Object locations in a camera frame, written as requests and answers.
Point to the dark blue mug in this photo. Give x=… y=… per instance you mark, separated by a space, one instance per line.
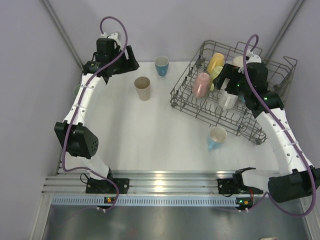
x=161 y=65

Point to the light blue mug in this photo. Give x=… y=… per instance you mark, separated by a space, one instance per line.
x=217 y=136

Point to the pink mug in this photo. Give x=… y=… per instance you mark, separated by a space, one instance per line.
x=201 y=84

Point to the beige tumbler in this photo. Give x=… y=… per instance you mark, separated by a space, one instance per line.
x=143 y=87

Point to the green tumbler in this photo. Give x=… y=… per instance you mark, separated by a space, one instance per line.
x=76 y=90

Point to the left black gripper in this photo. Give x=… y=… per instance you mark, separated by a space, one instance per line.
x=130 y=64

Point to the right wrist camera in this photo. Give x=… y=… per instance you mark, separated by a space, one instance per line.
x=253 y=58

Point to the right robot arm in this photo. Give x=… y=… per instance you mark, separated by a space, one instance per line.
x=297 y=177

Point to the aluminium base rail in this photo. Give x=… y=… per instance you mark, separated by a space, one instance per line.
x=174 y=183

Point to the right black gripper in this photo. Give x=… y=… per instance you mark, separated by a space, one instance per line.
x=230 y=72

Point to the pale yellow-green mug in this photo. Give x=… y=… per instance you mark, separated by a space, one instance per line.
x=213 y=75

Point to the floral cream mug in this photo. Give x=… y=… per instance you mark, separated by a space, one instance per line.
x=237 y=61

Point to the grey wire dish rack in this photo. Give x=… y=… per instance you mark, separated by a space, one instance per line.
x=217 y=107

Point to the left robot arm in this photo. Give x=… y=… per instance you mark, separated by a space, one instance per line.
x=79 y=144

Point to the blue butterfly mug orange inside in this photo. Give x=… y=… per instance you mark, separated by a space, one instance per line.
x=241 y=98

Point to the yellow mug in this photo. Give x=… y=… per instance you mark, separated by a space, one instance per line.
x=217 y=60

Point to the perforated cable tray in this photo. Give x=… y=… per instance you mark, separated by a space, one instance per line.
x=154 y=201

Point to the white mug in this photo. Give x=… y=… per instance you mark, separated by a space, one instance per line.
x=227 y=100

